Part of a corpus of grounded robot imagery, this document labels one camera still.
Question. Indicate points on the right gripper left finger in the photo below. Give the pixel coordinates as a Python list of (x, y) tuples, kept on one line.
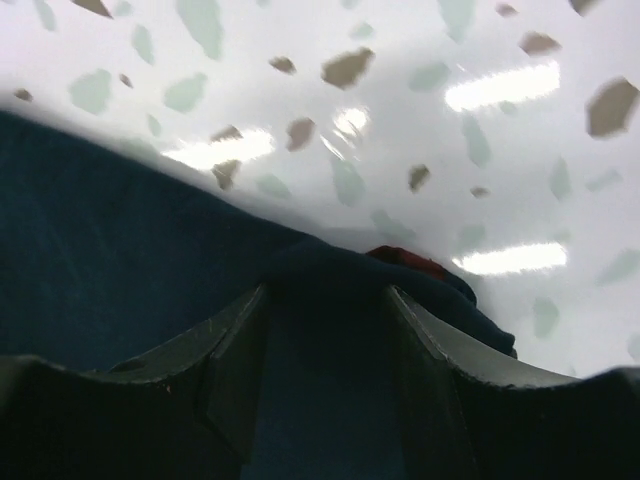
[(186, 409)]

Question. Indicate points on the navy basketball tank top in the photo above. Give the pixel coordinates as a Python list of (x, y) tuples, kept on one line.
[(104, 259)]

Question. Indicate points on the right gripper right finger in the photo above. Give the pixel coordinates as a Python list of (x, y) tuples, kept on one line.
[(467, 411)]

